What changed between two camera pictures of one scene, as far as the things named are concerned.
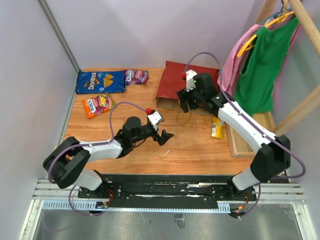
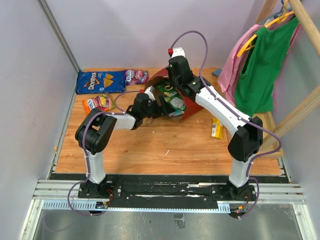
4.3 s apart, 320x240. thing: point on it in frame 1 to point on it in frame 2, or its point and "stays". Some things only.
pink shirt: [230, 75] stays
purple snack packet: [134, 77] stays
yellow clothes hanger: [249, 44] stays
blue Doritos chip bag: [97, 82] stays
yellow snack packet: [217, 128] stays
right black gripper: [183, 96] to [170, 75]
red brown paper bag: [171, 82] to [192, 106]
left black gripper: [163, 138] to [165, 109]
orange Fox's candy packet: [96, 105] stays
